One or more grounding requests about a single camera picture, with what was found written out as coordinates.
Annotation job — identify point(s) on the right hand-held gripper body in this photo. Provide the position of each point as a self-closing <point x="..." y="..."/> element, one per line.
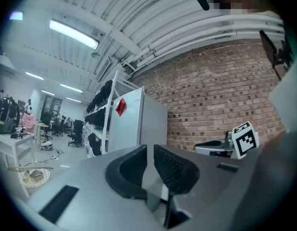
<point x="245" y="141"/>

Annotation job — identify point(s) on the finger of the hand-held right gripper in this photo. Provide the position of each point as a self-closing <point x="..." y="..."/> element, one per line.
<point x="206" y="149"/>

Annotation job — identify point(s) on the dark glass door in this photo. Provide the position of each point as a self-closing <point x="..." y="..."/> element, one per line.
<point x="52" y="107"/>

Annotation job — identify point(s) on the ceiling light panel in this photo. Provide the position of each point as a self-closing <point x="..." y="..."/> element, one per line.
<point x="48" y="93"/>
<point x="16" y="16"/>
<point x="73" y="34"/>
<point x="34" y="76"/>
<point x="71" y="88"/>
<point x="73" y="99"/>

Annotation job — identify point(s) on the black chest-mounted device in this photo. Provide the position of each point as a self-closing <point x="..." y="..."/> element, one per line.
<point x="268" y="49"/>

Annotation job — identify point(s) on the round yellow wooden table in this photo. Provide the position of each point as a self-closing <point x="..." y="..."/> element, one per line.
<point x="41" y="126"/>

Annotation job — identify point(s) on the white square table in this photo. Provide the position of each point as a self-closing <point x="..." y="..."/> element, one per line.
<point x="16" y="141"/>

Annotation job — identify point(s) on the white ceiling pipes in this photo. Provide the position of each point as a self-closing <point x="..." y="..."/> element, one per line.
<point x="210" y="25"/>

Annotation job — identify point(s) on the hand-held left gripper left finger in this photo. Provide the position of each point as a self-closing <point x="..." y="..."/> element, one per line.
<point x="90" y="189"/>

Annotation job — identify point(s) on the white metal shelf rack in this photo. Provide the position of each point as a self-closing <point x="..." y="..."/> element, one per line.
<point x="119" y="85"/>

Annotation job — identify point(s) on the row of black bags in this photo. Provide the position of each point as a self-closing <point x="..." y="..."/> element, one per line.
<point x="100" y="100"/>

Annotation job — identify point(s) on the tall gray metal cabinet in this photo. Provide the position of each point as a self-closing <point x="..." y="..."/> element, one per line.
<point x="138" y="121"/>

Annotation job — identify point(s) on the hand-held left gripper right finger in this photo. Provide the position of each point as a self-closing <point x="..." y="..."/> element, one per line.
<point x="206" y="196"/>

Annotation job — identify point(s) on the pile of small electronics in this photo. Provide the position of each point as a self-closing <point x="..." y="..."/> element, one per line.
<point x="18" y="132"/>

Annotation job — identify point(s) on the red diamond sign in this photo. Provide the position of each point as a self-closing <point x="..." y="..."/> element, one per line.
<point x="121" y="106"/>

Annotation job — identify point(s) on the white wheeled floor machine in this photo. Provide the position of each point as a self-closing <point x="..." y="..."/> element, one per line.
<point x="46" y="145"/>

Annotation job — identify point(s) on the black office chair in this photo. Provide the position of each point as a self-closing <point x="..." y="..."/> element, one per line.
<point x="76" y="131"/>
<point x="47" y="126"/>

